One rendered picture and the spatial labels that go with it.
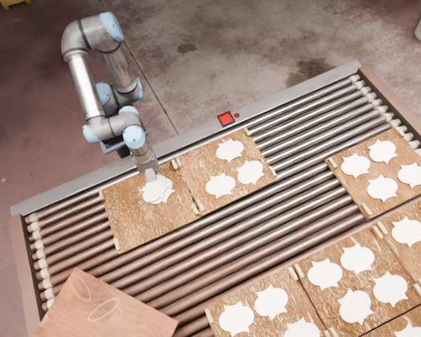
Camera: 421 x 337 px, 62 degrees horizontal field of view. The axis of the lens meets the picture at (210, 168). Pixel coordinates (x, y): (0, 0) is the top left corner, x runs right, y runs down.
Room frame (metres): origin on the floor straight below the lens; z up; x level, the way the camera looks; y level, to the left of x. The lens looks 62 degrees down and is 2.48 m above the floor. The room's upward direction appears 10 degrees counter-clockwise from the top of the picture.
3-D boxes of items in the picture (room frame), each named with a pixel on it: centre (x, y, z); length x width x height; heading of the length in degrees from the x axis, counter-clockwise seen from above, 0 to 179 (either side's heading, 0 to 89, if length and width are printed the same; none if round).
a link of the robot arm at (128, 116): (0.87, 0.30, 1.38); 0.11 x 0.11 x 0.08; 9
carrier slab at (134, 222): (0.70, 0.33, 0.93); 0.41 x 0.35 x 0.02; 105
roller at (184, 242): (0.57, -0.10, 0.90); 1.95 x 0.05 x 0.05; 105
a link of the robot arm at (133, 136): (0.77, 0.26, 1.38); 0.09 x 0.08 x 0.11; 9
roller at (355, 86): (0.96, 0.00, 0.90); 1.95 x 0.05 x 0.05; 105
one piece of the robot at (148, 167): (0.75, 0.26, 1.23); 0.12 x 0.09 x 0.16; 8
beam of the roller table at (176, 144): (1.07, 0.03, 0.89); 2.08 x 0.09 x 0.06; 105
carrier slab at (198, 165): (0.82, -0.07, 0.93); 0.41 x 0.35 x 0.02; 106
